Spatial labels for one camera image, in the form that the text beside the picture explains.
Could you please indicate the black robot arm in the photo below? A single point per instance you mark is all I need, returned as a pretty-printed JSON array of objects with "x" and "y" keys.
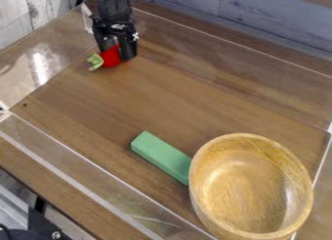
[{"x": 112, "y": 9}]

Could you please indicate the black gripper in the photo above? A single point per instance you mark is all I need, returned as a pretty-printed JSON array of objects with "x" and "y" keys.
[{"x": 109, "y": 30}]

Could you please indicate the clear acrylic front wall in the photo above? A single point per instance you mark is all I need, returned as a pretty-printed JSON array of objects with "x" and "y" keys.
[{"x": 108, "y": 207}]

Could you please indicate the clear acrylic wall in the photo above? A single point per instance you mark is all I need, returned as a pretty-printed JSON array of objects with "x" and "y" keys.
[
  {"x": 281, "y": 79},
  {"x": 108, "y": 207},
  {"x": 40, "y": 55}
]

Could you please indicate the red plush strawberry toy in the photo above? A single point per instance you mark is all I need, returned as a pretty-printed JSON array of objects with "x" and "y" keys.
[{"x": 105, "y": 59}]

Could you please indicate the green rectangular block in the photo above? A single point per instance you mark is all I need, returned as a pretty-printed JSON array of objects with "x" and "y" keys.
[{"x": 162, "y": 155}]

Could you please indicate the clear acrylic left wall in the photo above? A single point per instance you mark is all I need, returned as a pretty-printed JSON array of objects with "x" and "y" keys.
[{"x": 40, "y": 55}]

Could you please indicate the wooden bowl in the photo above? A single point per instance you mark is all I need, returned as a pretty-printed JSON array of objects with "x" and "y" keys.
[{"x": 249, "y": 188}]

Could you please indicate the clear acrylic back wall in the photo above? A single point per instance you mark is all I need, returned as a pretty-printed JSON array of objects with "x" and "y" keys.
[{"x": 281, "y": 79}]

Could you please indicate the black clamp with screw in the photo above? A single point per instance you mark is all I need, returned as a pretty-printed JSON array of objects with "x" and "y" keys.
[{"x": 24, "y": 223}]

